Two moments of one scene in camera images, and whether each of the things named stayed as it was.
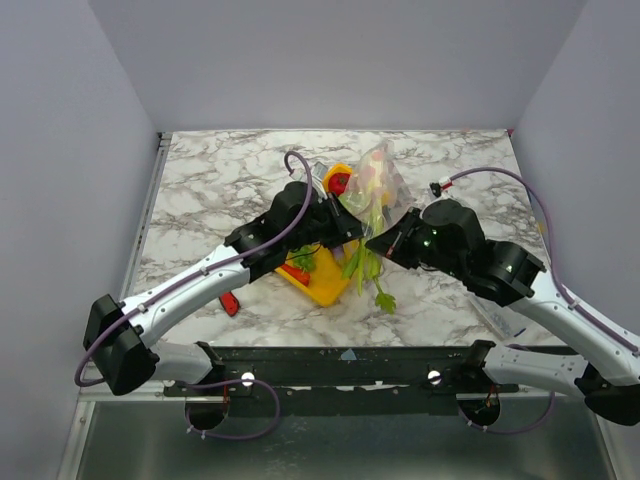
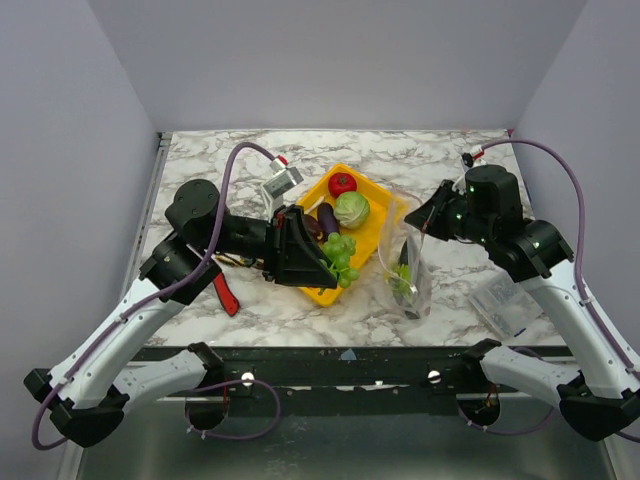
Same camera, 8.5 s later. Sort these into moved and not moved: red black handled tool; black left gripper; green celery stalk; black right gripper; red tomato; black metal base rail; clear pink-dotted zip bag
Moved: black left gripper; clear pink-dotted zip bag; black right gripper; green celery stalk
Not moved: black metal base rail; red black handled tool; red tomato
